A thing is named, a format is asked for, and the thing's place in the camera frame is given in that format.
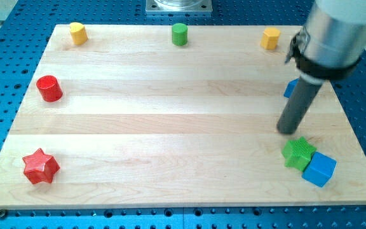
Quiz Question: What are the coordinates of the wooden board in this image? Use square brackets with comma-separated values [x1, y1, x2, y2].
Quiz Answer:
[0, 24, 366, 209]

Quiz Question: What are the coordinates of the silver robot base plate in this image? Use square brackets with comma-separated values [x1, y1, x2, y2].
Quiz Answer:
[146, 0, 213, 15]

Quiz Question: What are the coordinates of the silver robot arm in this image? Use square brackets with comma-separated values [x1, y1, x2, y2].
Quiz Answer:
[302, 0, 366, 67]

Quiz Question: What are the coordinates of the yellow pentagon block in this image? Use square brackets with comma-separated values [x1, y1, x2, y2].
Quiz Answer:
[69, 22, 88, 45]

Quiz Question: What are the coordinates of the red cylinder block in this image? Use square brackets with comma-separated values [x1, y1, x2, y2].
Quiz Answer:
[36, 75, 63, 102]

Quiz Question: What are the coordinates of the green cylinder block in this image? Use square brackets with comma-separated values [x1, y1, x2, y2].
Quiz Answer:
[171, 23, 188, 46]

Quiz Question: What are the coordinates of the blue cube block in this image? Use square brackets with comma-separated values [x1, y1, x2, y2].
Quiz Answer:
[302, 151, 337, 188]

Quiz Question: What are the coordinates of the blue perforated table plate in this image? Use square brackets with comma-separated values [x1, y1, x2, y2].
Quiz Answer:
[0, 0, 366, 228]

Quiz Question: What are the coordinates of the blue triangle block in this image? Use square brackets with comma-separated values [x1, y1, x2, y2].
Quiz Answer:
[283, 78, 299, 98]

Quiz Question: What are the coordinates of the black clamp ring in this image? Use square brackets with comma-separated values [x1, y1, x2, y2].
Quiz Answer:
[285, 26, 361, 81]

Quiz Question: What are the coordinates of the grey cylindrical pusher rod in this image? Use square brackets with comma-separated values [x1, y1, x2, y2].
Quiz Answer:
[276, 75, 324, 134]

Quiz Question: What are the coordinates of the yellow hexagon block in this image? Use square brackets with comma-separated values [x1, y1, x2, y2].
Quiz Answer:
[260, 27, 281, 50]

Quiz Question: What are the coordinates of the green star block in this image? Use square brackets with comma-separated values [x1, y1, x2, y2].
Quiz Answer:
[281, 137, 316, 172]

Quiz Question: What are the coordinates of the red star block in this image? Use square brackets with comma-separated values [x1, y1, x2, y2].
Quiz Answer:
[22, 148, 60, 184]

